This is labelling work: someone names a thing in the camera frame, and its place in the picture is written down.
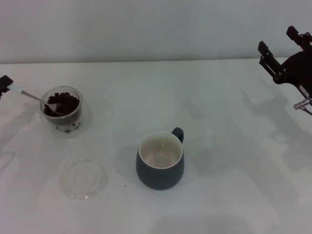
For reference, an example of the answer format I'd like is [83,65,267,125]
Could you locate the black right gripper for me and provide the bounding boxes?
[257,25,312,97]

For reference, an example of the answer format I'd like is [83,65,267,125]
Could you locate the blue-handled metal spoon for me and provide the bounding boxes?
[7,85,62,111]

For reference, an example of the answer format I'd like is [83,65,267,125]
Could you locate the dark green ceramic mug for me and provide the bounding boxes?
[136,127,185,191]

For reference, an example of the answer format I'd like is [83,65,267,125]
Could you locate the pile of coffee beans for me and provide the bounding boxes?
[43,92,80,116]

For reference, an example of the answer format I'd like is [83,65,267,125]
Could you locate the small scattered coffee bean bits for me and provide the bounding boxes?
[55,122,80,134]

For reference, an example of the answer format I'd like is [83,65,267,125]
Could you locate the clear glass saucer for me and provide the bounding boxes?
[40,103,94,139]
[62,157,109,201]

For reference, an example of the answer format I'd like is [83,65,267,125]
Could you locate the silver cable connector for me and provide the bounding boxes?
[293,97,312,116]

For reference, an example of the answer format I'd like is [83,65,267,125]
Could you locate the clear double-wall glass cup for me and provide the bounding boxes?
[30,85,83,127]

